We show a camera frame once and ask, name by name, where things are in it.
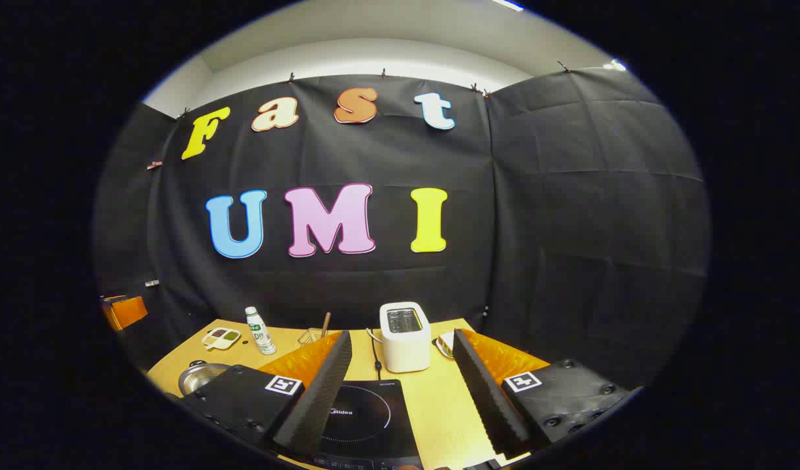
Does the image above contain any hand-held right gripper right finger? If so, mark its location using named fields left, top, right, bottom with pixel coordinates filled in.
left=452, top=328, right=635, bottom=460

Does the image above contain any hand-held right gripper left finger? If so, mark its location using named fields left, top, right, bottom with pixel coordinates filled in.
left=178, top=330, right=353, bottom=458

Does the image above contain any black induction cooktop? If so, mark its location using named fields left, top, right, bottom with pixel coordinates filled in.
left=315, top=379, right=423, bottom=470

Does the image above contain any steel pot with black handle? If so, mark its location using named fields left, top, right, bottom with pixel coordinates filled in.
left=178, top=360, right=234, bottom=397

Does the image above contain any white drink bottle green label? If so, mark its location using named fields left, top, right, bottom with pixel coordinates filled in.
left=245, top=306, right=278, bottom=356

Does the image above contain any white toaster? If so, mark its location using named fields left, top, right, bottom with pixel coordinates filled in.
left=379, top=302, right=432, bottom=373

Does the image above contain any white divided dish of beans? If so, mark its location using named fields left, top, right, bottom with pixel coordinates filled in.
left=201, top=327, right=242, bottom=351

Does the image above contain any black power cable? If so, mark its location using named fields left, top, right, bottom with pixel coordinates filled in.
left=367, top=328, right=382, bottom=381

